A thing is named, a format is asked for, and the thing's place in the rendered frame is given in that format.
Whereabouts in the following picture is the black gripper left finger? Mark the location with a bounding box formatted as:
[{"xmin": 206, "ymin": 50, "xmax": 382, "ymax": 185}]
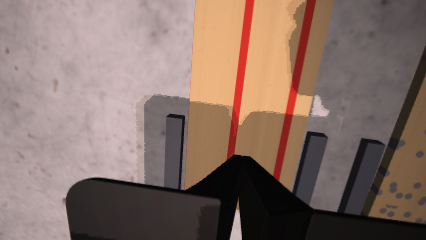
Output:
[{"xmin": 66, "ymin": 154, "xmax": 243, "ymax": 240}]

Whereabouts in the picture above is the orange strip with red stripes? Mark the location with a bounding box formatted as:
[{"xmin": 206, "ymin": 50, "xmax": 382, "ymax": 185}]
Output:
[{"xmin": 184, "ymin": 0, "xmax": 334, "ymax": 191}]

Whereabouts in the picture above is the tan flat wooden plank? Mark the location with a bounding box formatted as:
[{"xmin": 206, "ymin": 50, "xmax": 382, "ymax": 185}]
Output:
[{"xmin": 360, "ymin": 46, "xmax": 426, "ymax": 224}]

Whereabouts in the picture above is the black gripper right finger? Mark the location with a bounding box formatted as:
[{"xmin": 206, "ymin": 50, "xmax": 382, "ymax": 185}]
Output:
[{"xmin": 239, "ymin": 156, "xmax": 426, "ymax": 240}]

